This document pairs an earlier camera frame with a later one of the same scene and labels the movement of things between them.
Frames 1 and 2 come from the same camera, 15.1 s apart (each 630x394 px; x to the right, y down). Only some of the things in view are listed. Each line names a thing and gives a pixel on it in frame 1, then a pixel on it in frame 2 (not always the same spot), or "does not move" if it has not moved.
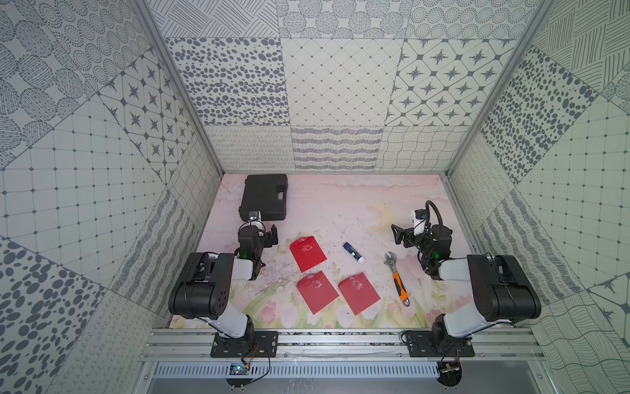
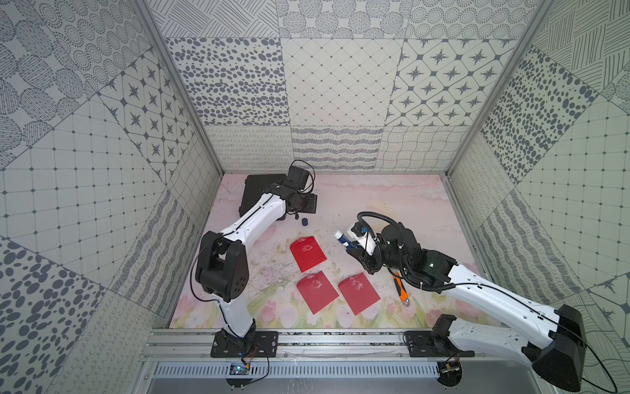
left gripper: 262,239 → 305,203
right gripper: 408,234 → 362,256
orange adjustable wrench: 404,295 does not move
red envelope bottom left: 317,291 does not move
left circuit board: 239,369 does not move
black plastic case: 267,193 does not move
